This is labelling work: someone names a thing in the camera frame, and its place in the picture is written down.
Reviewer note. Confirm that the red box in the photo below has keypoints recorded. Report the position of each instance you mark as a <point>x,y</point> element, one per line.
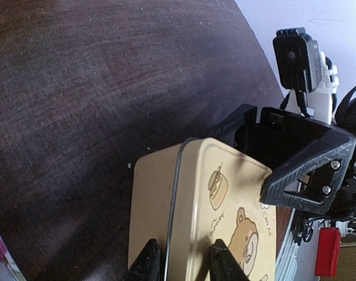
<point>328,252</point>

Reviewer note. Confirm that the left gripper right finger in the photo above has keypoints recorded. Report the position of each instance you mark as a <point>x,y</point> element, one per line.
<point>222,264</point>

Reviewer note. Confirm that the bear print tin lid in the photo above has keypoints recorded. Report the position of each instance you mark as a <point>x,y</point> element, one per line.
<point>216,195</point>

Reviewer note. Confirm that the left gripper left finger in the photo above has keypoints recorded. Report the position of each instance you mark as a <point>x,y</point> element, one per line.
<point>147,265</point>

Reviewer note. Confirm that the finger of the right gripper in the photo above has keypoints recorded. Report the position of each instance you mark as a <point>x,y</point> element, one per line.
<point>310,179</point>
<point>237,125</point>

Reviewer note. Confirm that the front aluminium rail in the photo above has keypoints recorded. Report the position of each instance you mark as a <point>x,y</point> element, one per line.
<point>298,230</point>

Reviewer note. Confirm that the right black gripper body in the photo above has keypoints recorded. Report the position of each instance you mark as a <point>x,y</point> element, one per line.
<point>279,134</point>

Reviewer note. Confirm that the tan chocolate tin box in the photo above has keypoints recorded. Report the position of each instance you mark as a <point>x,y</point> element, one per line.
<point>153,180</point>

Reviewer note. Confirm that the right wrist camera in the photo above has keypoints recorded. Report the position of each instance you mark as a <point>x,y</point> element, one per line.
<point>307,73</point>

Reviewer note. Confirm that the floral rectangular tray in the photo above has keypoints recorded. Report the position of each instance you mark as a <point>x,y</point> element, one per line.
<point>9,271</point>

